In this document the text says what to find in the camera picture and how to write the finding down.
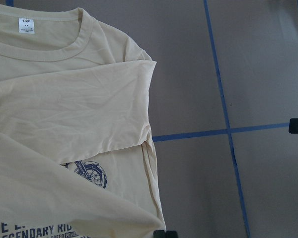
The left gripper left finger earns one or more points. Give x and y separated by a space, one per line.
165 234

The cream long-sleeve printed shirt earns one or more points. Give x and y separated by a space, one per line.
77 159

